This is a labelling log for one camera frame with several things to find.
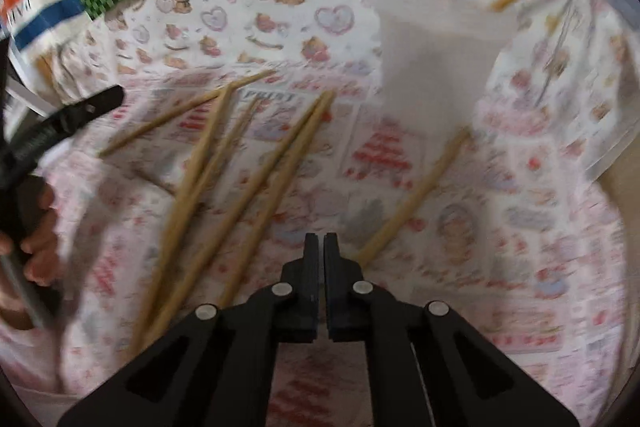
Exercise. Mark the person's left hand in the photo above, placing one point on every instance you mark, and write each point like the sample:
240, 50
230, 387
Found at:
45, 252

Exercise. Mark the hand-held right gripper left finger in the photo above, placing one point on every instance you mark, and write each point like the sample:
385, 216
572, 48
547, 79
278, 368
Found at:
311, 277

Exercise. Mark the bear printed tablecloth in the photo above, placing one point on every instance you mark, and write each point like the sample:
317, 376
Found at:
450, 217

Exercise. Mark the translucent plastic cup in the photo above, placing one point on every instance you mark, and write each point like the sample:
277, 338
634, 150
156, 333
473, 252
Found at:
435, 57

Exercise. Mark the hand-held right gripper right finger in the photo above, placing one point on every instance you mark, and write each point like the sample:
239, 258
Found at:
332, 277

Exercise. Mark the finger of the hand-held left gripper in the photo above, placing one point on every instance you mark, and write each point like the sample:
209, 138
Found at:
85, 107

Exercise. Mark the bunch of wooden chopsticks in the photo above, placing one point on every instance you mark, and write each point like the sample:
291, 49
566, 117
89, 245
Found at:
302, 129

